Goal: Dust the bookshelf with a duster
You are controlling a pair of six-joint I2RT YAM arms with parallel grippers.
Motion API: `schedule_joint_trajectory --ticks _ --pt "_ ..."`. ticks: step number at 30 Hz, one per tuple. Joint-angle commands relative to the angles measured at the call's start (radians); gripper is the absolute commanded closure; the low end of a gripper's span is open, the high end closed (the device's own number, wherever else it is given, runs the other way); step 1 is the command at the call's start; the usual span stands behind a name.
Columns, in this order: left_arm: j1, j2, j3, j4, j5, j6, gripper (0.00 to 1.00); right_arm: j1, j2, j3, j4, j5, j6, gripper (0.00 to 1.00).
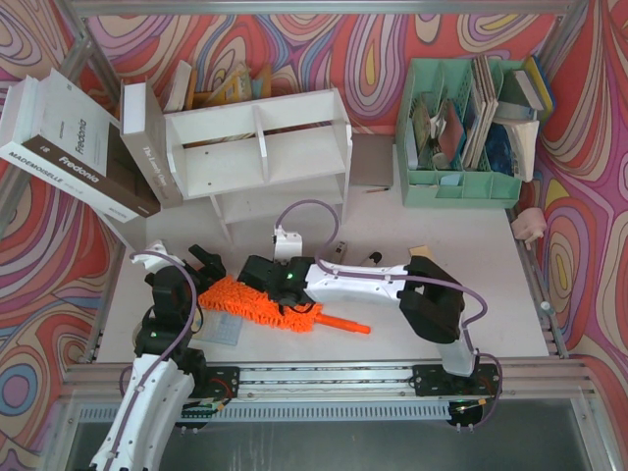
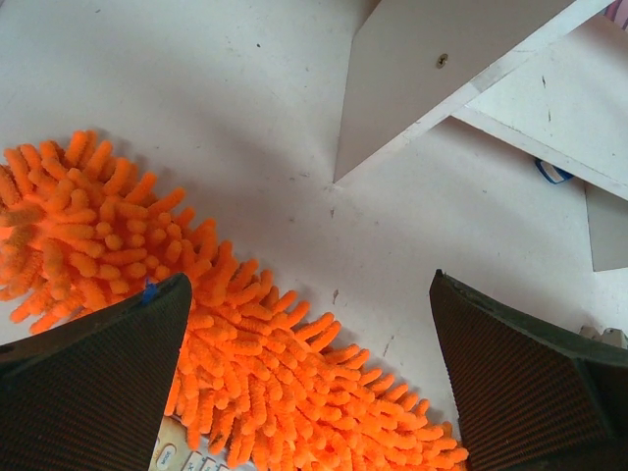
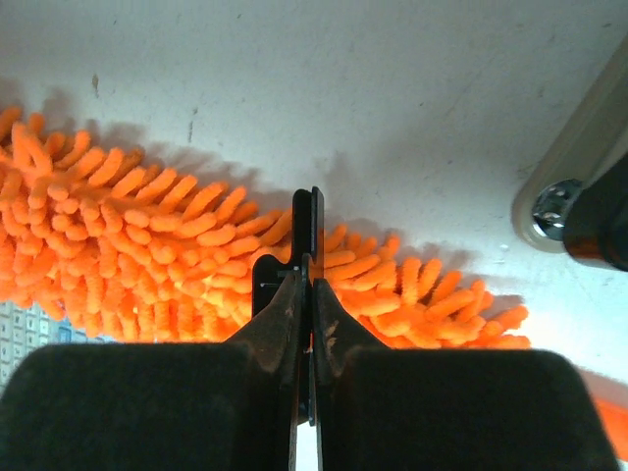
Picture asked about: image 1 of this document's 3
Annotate orange microfiber duster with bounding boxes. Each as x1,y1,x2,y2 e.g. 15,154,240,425
199,276,371,335

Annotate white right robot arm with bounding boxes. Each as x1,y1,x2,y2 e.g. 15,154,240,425
237,255,476,378

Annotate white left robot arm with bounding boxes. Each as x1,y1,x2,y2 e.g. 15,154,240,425
89,241,227,470

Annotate white wooden bookshelf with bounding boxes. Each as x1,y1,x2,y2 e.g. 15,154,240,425
165,88,352,237

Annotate light blue calculator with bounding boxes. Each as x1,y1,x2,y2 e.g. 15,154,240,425
192,312,243,346

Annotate tan sticky note pad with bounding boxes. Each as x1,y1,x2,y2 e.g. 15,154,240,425
409,245,434,259

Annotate small pencil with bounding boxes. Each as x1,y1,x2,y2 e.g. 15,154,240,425
363,186,391,194

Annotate grey hardcover book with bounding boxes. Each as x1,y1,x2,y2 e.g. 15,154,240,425
121,82,183,209

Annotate books behind shelf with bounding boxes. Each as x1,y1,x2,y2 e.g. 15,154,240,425
160,61,272,113

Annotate white Fredonia book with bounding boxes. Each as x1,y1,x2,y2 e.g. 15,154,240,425
1,70,161,223

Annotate green plastic desk organizer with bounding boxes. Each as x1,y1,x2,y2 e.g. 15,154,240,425
395,58,522,209

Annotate pink plastic object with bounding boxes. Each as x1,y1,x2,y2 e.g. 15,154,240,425
511,207,548,250

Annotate books in organizer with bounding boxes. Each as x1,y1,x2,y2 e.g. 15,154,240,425
398,55,555,183

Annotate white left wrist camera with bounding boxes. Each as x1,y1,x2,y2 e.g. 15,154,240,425
130,239,182,274

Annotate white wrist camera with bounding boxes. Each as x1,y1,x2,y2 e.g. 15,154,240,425
130,239,182,274
273,225,303,263

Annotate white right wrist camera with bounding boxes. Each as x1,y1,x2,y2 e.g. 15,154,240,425
273,225,303,263

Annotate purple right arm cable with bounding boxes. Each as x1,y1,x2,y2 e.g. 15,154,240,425
274,198,506,433

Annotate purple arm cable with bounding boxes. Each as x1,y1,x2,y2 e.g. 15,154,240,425
274,198,506,433
105,249,200,462

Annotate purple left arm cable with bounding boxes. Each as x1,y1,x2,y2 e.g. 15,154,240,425
105,249,200,462

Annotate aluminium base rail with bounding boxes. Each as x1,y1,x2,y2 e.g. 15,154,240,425
61,356,596,401

